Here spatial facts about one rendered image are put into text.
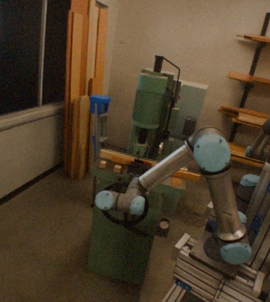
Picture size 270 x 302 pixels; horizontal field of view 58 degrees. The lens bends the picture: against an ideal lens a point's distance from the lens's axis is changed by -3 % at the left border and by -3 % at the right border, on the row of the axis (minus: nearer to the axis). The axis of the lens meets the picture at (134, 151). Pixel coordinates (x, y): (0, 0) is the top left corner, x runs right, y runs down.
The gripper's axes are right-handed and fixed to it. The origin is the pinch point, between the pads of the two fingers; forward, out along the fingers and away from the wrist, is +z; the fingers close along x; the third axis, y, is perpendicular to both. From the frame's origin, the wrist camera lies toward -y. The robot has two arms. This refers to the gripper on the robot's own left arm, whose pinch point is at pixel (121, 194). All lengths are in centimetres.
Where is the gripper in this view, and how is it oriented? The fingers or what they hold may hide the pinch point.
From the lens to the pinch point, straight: 134.9
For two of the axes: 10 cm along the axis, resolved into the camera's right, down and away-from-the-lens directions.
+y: -1.6, 9.8, -1.3
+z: 1.4, 1.6, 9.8
